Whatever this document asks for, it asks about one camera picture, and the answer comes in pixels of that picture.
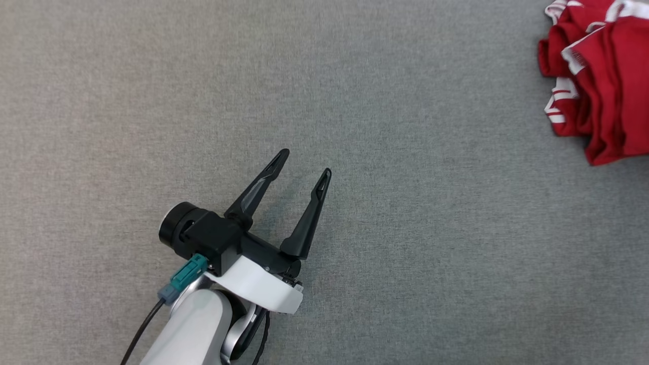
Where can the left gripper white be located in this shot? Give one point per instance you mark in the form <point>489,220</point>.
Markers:
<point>263,284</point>

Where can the red shorts white trim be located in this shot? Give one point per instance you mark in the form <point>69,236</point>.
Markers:
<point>623,76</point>

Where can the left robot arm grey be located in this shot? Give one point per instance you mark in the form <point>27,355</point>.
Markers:
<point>195,329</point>

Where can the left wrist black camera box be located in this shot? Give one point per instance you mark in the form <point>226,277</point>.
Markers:
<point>215,238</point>

